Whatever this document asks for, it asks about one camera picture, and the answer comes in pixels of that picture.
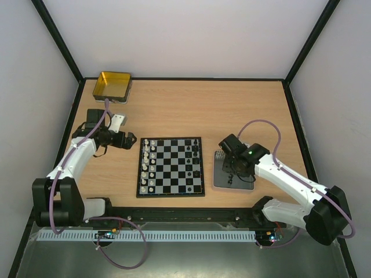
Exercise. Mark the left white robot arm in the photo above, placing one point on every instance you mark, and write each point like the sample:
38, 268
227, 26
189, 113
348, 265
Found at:
56, 198

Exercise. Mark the black and silver chessboard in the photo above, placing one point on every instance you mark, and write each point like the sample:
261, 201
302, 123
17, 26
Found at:
169, 167

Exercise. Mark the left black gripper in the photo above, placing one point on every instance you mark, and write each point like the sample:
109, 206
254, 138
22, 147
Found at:
128, 143

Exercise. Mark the black aluminium frame rail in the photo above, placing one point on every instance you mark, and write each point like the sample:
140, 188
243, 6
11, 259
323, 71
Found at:
185, 215

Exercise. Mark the yellow square tin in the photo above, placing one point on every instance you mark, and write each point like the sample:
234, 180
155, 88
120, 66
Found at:
114, 86

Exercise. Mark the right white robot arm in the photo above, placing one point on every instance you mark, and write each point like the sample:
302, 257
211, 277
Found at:
303, 190

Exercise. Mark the grey slotted cable duct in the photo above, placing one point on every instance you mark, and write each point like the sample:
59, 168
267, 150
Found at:
150, 236

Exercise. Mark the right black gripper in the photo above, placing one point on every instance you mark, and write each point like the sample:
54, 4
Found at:
229, 167

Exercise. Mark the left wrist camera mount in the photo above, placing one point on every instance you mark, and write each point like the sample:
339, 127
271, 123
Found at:
117, 120

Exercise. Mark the pink tin with chess pieces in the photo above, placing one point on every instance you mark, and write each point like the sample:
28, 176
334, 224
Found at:
225, 177

